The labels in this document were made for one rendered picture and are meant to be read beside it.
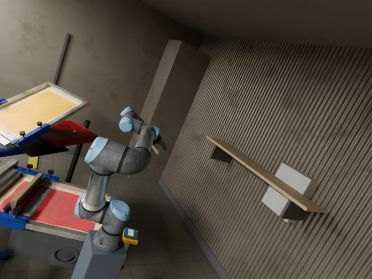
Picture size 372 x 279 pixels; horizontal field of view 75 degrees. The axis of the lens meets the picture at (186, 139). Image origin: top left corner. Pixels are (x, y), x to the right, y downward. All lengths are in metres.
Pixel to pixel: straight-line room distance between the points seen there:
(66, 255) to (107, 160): 1.14
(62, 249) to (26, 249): 0.22
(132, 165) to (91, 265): 0.63
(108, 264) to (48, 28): 3.93
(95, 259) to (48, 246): 0.64
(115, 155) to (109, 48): 3.91
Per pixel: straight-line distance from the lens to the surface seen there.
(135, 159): 0.99
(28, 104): 2.89
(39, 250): 2.04
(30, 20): 4.73
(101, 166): 1.01
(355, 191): 2.69
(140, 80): 4.99
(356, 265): 2.72
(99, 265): 1.45
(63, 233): 1.81
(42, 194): 2.15
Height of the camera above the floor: 2.13
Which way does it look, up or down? 12 degrees down
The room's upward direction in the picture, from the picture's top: 23 degrees clockwise
